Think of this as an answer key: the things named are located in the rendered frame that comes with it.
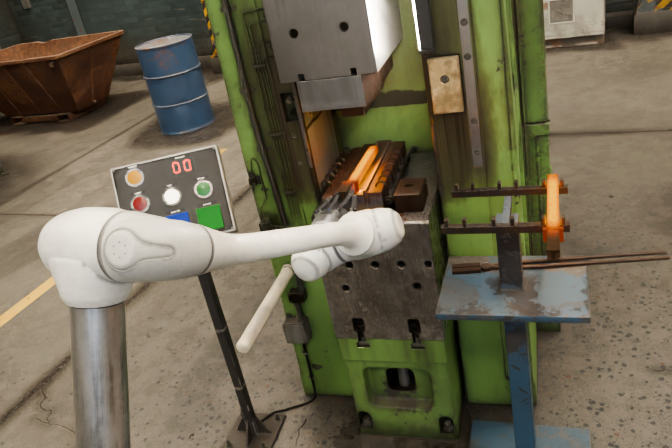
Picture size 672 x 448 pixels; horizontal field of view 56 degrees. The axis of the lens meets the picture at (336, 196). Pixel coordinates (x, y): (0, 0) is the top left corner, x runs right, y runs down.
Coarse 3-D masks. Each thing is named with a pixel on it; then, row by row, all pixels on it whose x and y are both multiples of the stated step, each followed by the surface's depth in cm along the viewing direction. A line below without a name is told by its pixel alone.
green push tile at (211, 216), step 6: (216, 204) 200; (198, 210) 199; (204, 210) 199; (210, 210) 199; (216, 210) 199; (198, 216) 199; (204, 216) 199; (210, 216) 199; (216, 216) 199; (198, 222) 199; (204, 222) 199; (210, 222) 199; (216, 222) 199; (222, 222) 199; (216, 228) 199
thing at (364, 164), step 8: (368, 152) 214; (376, 152) 217; (360, 160) 209; (368, 160) 207; (360, 168) 202; (368, 168) 207; (352, 176) 197; (360, 176) 198; (344, 184) 190; (344, 192) 185
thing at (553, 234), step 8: (552, 176) 176; (552, 184) 172; (552, 192) 168; (552, 200) 164; (552, 208) 160; (552, 216) 157; (552, 224) 153; (544, 232) 151; (552, 232) 149; (560, 232) 150; (544, 240) 152; (552, 240) 146; (560, 240) 151; (552, 248) 143; (552, 256) 143
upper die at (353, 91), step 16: (384, 64) 209; (304, 80) 188; (320, 80) 186; (336, 80) 184; (352, 80) 183; (368, 80) 189; (304, 96) 189; (320, 96) 188; (336, 96) 187; (352, 96) 185; (368, 96) 188
